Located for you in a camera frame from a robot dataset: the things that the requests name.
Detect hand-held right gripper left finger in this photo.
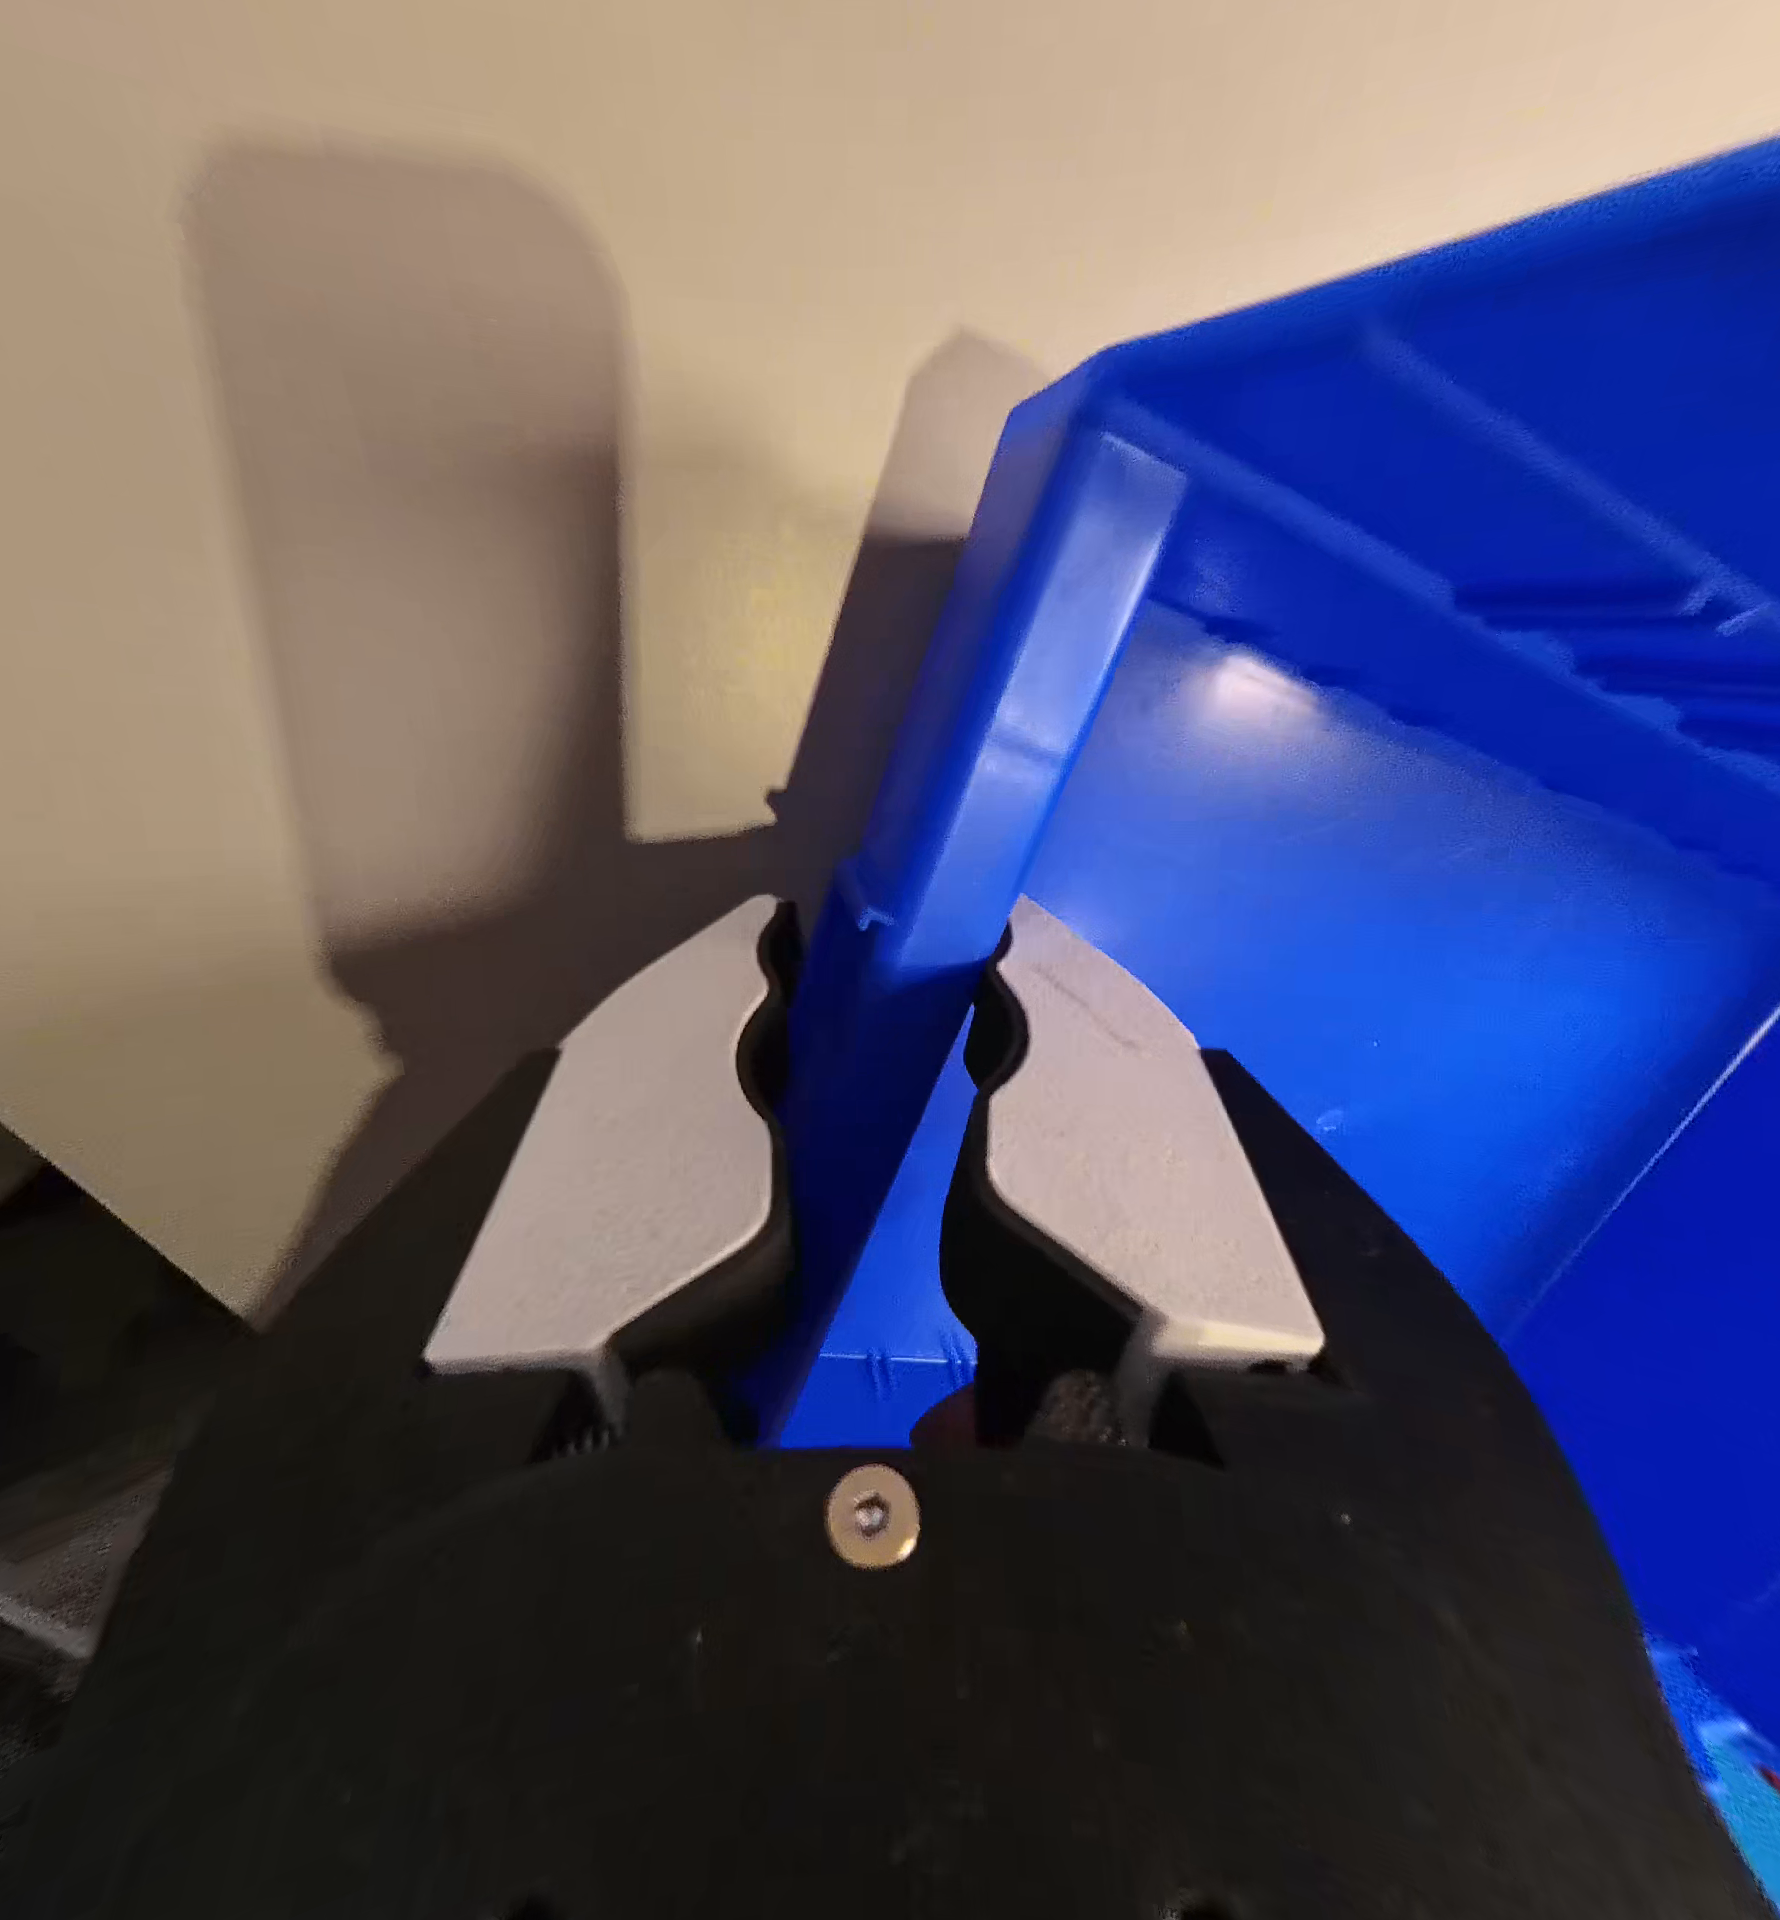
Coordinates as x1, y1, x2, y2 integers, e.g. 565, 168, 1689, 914
421, 894, 805, 1428

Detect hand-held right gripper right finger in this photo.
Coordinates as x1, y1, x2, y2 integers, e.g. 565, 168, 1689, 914
938, 896, 1330, 1420

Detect blue storage bin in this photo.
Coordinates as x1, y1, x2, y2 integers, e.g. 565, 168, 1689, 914
739, 113, 1780, 1772

